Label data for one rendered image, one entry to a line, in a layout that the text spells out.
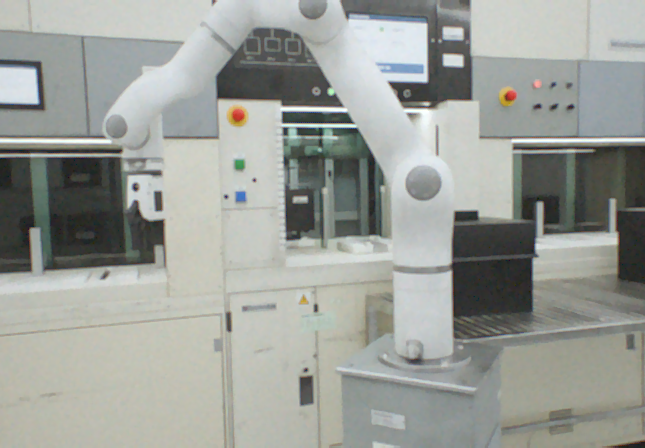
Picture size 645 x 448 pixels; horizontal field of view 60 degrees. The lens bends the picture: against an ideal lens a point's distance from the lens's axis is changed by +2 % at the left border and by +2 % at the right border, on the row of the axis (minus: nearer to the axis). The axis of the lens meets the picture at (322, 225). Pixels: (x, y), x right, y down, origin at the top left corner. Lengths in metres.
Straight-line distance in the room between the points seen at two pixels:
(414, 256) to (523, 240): 0.56
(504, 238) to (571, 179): 1.34
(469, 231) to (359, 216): 1.30
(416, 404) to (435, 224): 0.34
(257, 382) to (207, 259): 0.43
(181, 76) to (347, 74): 0.34
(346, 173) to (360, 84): 1.68
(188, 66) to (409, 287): 0.64
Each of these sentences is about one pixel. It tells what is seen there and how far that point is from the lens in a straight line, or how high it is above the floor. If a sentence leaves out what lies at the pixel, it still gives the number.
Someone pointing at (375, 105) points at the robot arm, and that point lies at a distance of 1.11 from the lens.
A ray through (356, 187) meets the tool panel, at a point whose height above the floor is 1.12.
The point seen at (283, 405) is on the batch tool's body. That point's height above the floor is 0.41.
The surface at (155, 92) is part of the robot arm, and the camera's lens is 1.17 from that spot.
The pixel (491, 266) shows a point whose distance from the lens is 1.57.
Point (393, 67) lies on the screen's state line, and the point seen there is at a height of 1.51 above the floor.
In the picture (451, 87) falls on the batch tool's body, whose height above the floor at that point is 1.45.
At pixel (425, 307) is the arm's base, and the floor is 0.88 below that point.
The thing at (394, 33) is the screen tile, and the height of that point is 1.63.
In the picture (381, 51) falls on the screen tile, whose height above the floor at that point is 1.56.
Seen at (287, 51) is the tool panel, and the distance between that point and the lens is 1.81.
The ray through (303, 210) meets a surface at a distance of 2.31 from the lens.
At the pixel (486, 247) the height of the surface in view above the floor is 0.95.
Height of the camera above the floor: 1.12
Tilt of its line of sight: 4 degrees down
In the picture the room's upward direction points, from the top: 2 degrees counter-clockwise
